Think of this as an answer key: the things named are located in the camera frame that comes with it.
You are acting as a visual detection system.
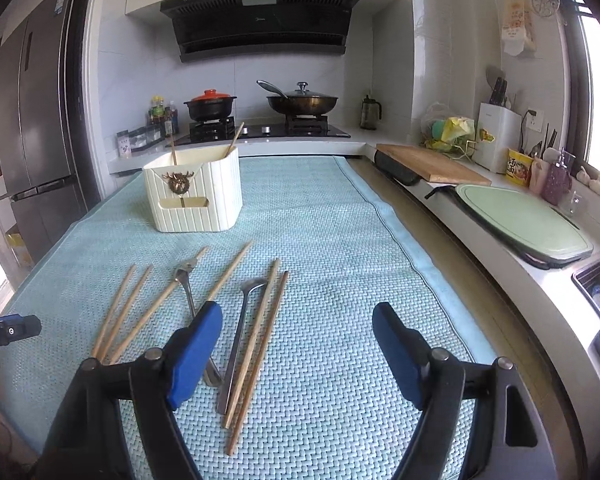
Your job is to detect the yellow box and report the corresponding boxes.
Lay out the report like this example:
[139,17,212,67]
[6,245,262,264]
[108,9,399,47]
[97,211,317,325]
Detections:
[5,232,34,267]

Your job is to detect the purple soap dispenser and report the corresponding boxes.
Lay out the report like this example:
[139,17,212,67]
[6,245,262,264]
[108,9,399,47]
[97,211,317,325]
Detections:
[544,149,574,206]

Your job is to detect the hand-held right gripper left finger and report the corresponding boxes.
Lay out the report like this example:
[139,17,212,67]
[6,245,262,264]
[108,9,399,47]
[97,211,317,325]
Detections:
[34,301,224,480]

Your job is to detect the metal ladle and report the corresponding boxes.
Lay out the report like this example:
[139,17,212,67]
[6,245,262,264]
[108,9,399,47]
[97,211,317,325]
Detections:
[256,80,288,99]

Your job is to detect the grey refrigerator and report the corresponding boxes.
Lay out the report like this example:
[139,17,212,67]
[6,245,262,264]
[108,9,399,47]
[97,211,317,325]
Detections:
[0,0,88,266]

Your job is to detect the orange pot lid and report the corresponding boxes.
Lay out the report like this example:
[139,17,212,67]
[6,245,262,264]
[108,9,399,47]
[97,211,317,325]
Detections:
[190,89,229,104]

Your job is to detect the wooden cutting board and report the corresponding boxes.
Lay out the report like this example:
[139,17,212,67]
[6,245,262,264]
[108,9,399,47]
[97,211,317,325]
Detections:
[376,143,493,187]

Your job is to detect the cream ribbed utensil holder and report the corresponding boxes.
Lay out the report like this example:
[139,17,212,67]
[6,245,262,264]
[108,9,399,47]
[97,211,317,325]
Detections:
[142,146,244,234]

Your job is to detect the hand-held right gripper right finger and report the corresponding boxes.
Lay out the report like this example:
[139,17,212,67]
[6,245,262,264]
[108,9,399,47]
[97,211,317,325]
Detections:
[372,302,564,480]

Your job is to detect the window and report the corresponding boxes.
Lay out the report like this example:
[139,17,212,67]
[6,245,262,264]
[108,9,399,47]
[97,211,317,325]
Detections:
[565,0,600,191]

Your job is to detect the yellow instant noodle cup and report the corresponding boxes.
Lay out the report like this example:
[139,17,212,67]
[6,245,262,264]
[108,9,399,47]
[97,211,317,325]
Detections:
[507,148,535,188]

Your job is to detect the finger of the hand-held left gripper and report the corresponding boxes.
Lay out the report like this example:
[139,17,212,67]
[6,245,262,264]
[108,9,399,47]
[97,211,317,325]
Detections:
[0,314,42,354]

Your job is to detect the dark glass press pot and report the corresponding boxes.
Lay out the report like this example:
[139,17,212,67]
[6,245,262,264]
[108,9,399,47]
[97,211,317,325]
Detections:
[360,95,382,131]

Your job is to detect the dark wok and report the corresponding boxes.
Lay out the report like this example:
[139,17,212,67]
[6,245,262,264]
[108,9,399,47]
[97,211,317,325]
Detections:
[266,94,340,116]

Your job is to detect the yellow plastic bag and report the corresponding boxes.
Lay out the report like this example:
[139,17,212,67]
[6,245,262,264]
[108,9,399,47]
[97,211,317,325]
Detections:
[440,116,477,144]

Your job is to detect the black gas cooktop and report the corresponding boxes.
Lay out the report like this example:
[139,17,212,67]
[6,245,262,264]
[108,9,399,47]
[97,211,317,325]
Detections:
[172,116,352,145]

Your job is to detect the dark utensils in holder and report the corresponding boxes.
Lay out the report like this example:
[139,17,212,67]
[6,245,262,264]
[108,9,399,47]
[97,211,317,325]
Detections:
[542,122,559,159]

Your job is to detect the green cutting board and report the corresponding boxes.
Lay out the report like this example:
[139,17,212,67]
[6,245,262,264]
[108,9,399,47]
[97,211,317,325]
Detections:
[454,184,595,266]

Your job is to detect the white plastic bag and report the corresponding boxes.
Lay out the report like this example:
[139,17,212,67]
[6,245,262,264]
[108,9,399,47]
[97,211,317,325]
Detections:
[420,102,461,149]

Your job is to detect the white knife block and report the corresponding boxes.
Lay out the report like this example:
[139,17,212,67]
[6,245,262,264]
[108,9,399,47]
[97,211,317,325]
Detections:
[476,102,522,173]

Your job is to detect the glass wok lid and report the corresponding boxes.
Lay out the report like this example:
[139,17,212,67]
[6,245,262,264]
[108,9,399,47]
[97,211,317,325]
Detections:
[271,81,336,101]

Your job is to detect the garlic bulbs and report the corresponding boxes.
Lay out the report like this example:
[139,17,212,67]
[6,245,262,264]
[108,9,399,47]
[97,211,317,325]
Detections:
[577,166,600,196]

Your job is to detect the black range hood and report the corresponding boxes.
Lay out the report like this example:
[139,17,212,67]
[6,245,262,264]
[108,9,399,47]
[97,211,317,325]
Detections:
[160,0,362,64]

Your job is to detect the black clay pot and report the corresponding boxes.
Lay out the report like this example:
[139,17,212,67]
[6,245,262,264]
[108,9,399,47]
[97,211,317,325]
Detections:
[183,96,238,122]

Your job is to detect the light blue woven table mat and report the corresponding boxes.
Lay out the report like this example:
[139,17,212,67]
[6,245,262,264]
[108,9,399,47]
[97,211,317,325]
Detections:
[2,155,501,480]

